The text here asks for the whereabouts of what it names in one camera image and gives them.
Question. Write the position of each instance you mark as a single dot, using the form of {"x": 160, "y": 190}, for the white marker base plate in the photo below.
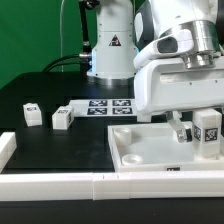
{"x": 104, "y": 107}

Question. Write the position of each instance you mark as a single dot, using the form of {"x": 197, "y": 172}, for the white square tabletop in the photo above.
{"x": 154, "y": 147}

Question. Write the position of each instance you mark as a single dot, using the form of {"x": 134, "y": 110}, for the white left fence piece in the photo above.
{"x": 7, "y": 147}

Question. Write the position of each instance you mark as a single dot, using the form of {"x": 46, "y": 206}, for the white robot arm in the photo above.
{"x": 122, "y": 34}

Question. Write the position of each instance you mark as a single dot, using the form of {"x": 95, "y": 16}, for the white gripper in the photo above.
{"x": 166, "y": 85}

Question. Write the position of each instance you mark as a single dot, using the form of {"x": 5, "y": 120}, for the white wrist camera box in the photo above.
{"x": 177, "y": 43}

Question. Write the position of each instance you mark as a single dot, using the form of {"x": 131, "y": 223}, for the white front fence rail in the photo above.
{"x": 103, "y": 186}

